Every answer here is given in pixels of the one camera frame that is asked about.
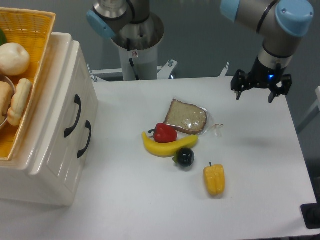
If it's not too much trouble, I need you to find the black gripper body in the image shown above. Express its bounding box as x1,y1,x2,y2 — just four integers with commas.
230,56,292,96

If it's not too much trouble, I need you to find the bagged bread slice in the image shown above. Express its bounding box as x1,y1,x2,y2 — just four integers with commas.
163,99,224,135

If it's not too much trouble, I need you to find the black mangosteen toy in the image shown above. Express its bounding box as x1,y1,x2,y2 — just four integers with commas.
172,147,195,167

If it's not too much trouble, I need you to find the red bell pepper toy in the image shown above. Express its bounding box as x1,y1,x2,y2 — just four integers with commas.
148,123,178,144

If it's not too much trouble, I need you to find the yellow bell pepper toy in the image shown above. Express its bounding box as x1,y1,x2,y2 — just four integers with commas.
203,162,226,196

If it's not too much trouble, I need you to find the yellow banana toy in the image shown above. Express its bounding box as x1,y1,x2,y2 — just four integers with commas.
141,132,199,158

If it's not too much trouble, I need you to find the white drawer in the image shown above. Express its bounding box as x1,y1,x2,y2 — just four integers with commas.
31,41,98,179

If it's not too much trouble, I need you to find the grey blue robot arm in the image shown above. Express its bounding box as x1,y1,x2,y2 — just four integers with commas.
86,0,314,102

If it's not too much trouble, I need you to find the white drawer cabinet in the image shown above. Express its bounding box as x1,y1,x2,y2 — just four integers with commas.
0,32,98,206

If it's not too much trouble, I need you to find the black device at edge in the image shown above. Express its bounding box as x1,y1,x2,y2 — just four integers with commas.
300,203,320,230

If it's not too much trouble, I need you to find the yellow wicker basket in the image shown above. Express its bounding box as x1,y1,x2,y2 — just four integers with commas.
0,7,56,162

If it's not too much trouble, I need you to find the beige bread roll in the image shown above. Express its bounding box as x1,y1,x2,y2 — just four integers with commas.
7,78,32,126

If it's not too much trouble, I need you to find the white round bun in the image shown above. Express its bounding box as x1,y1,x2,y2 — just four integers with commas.
0,42,31,76

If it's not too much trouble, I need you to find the brown bread loaf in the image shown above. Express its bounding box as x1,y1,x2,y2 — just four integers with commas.
0,81,13,124

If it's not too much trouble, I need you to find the grey bowl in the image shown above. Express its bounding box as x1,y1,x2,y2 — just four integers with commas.
0,75,16,130

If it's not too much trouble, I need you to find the green vegetable toy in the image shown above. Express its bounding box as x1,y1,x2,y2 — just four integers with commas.
0,29,7,46

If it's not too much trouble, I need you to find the white frame at right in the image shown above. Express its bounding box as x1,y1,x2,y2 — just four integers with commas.
295,86,320,135

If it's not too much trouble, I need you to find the black lower drawer handle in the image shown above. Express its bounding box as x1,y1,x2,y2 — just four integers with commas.
77,120,92,159

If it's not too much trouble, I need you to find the black drawer handle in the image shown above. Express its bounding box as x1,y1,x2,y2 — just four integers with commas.
77,120,92,159
63,94,82,138

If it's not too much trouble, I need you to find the black top drawer handle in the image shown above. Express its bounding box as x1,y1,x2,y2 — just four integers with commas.
63,94,82,138

